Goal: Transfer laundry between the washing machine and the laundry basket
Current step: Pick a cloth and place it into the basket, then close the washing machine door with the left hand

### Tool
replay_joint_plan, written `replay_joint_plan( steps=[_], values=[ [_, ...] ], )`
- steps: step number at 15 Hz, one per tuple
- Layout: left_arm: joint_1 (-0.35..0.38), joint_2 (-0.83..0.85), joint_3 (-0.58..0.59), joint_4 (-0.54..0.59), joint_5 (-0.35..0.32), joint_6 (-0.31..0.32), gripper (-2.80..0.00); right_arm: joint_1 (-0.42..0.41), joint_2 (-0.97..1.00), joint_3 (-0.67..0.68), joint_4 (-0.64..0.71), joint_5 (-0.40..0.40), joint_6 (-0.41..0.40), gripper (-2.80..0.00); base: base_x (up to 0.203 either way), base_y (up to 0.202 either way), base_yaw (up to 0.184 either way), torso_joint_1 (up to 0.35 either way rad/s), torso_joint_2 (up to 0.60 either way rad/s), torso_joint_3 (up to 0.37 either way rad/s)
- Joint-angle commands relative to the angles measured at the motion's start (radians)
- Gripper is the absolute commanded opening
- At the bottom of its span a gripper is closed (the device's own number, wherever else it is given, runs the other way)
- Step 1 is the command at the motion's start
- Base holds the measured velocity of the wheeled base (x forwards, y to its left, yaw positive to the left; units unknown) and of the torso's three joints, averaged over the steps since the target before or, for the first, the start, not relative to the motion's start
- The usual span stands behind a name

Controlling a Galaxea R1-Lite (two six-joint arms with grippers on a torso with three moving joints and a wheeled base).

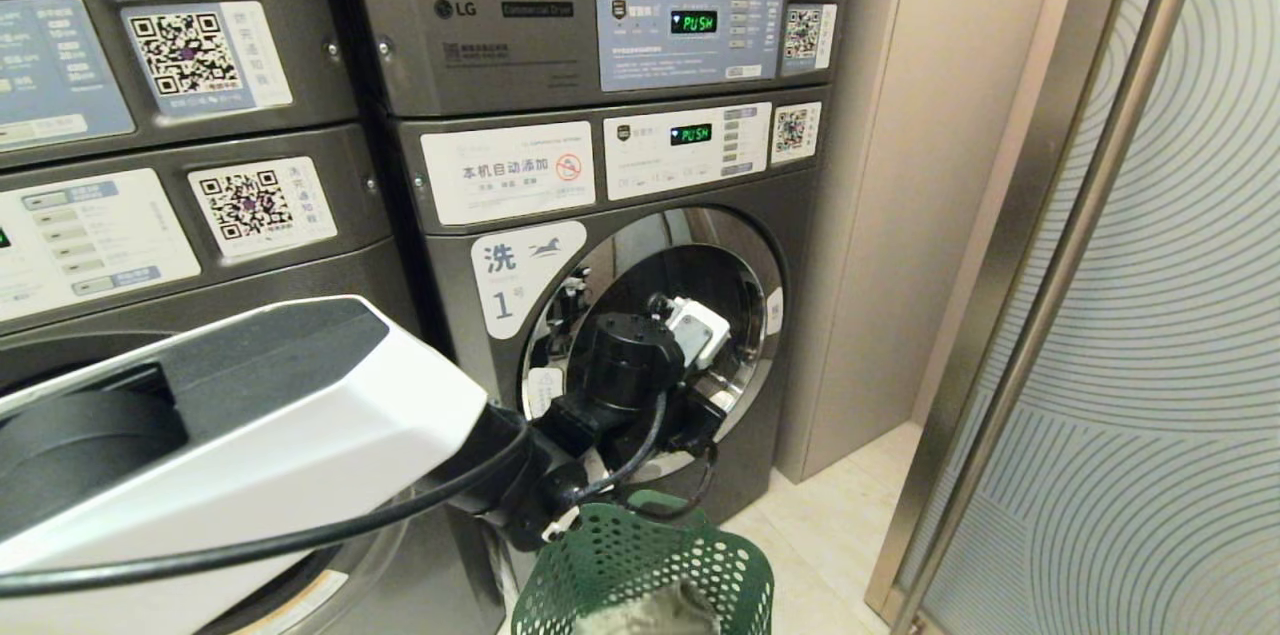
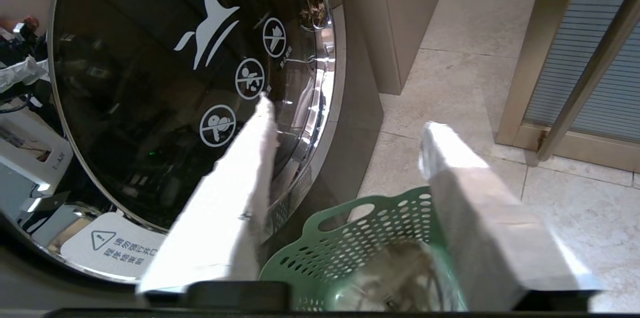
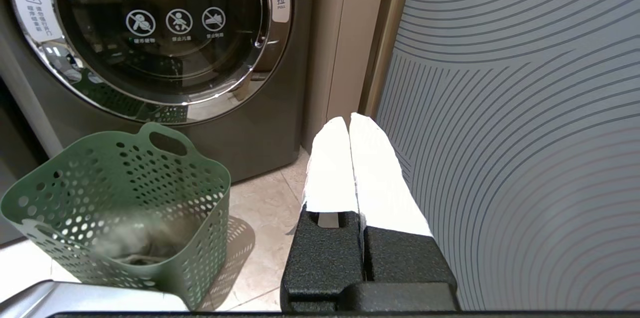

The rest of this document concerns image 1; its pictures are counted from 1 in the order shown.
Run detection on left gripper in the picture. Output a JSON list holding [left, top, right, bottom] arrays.
[[664, 379, 730, 457]]

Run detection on green perforated laundry basket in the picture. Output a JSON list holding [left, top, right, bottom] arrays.
[[510, 489, 776, 635]]

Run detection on grey laundry cloth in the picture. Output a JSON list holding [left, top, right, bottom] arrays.
[[575, 579, 722, 635]]

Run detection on grey front-load washing machine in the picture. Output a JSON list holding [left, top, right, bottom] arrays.
[[395, 85, 827, 635], [0, 123, 506, 635]]

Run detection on white number label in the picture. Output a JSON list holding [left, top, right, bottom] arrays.
[[470, 220, 589, 342]]

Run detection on white washer control panel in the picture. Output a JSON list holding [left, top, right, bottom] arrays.
[[603, 102, 773, 202], [0, 167, 202, 323]]

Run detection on white notice label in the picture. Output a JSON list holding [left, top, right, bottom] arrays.
[[420, 121, 598, 227]]

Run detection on small code sticker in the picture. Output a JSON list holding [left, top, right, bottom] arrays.
[[769, 101, 824, 166], [781, 3, 838, 77]]

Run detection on blue dryer control panel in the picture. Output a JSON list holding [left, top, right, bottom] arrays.
[[597, 0, 784, 94], [0, 0, 137, 154]]

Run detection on patterned frosted glass door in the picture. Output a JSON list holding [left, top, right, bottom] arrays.
[[915, 0, 1280, 635]]

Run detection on large code sticker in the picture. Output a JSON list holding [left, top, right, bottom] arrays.
[[121, 0, 294, 122], [187, 156, 339, 262]]

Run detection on black cable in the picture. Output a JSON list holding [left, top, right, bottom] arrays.
[[0, 420, 537, 602], [622, 443, 720, 522], [572, 389, 670, 508]]

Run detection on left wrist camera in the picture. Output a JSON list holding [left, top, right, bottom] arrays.
[[648, 293, 733, 372]]

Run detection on brushed metal door frame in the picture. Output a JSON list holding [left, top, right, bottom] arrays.
[[864, 0, 1217, 635]]

